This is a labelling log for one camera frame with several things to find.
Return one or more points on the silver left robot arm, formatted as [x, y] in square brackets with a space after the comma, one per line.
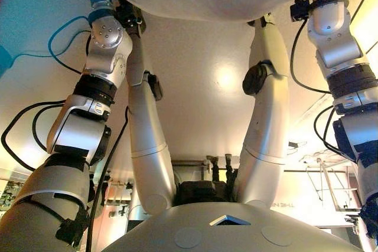
[76, 134]

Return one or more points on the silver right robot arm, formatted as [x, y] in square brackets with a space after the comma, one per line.
[333, 36]

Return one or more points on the silver robot torso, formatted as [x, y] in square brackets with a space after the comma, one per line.
[230, 240]

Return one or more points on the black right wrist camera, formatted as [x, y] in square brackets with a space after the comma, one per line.
[299, 8]

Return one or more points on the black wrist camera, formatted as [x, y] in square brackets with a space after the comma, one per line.
[130, 17]
[299, 8]

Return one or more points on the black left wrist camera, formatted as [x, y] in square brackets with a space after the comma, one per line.
[130, 17]

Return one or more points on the person in dark trousers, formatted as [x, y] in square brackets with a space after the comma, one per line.
[217, 168]

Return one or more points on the black robot waist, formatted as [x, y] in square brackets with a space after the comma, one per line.
[200, 191]

